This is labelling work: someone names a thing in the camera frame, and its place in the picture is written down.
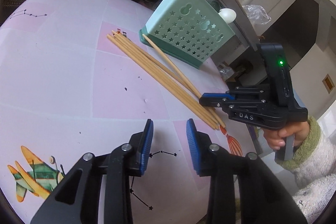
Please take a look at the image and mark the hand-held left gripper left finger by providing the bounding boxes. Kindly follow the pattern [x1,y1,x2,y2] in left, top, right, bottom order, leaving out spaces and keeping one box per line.
[30,119,154,224]

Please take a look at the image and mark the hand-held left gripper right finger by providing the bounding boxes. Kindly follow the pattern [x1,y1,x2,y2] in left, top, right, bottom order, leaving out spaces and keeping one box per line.
[186,119,308,224]

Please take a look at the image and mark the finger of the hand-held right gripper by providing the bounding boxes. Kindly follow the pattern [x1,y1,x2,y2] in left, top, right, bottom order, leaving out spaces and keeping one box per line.
[202,84,269,102]
[199,97,267,109]

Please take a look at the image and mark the bundle of wooden chopsticks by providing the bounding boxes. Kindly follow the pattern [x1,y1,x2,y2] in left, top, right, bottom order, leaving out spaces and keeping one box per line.
[106,33,221,131]

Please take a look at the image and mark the white plastic spoon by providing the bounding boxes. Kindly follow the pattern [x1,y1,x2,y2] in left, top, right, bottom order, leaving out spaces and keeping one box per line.
[218,8,237,24]

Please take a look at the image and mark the green plastic utensil holder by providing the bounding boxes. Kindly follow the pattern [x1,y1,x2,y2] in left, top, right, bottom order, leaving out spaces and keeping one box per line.
[139,0,235,70]

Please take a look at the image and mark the person's right forearm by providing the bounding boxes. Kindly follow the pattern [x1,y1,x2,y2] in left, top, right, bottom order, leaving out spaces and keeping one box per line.
[282,116,336,188]

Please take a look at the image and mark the person's right hand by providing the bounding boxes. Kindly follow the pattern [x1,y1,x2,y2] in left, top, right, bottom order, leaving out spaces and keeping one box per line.
[263,120,311,152]

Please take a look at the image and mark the translucent plastic bag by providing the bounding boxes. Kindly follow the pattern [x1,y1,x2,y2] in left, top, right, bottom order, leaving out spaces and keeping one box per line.
[219,64,234,81]

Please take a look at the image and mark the clear plastic bag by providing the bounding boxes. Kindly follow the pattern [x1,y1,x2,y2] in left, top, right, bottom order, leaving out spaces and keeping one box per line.
[243,4,271,26]

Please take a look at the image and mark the fluffy white robe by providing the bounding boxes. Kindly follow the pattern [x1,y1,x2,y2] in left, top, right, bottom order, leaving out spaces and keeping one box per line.
[290,177,336,224]

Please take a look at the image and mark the pink balloon print tablecloth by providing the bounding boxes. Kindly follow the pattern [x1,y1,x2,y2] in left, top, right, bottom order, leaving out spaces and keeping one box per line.
[0,0,259,224]

